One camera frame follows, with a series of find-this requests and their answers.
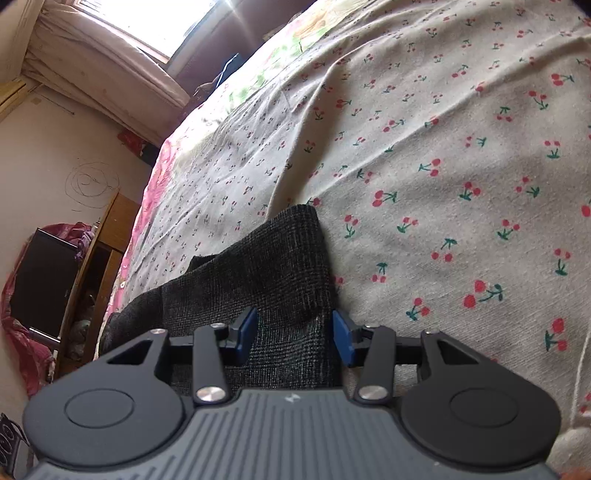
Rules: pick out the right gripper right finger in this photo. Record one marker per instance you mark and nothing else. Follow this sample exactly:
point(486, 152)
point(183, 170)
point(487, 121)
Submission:
point(373, 349)

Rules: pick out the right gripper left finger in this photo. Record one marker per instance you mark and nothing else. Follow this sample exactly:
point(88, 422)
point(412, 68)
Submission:
point(215, 347)

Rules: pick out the dark grey plaid pants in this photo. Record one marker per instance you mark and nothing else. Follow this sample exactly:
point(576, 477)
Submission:
point(281, 269)

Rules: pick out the wooden side cabinet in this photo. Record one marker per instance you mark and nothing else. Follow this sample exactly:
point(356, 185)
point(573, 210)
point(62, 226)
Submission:
point(90, 294)

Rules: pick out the black monitor on floor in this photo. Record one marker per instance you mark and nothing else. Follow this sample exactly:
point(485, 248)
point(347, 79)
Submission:
point(43, 283)

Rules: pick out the cherry print bed sheet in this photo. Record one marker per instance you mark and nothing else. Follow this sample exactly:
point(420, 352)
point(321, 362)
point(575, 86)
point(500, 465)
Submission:
point(446, 148)

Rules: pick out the blue item on bench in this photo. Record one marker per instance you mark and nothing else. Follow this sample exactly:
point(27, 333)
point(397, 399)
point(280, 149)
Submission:
point(233, 64)

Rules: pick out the maroon padded window bench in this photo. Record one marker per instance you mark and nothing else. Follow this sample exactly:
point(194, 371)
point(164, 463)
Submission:
point(231, 27)

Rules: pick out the left beige curtain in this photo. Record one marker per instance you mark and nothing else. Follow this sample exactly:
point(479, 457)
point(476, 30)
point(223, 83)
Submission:
point(72, 54)

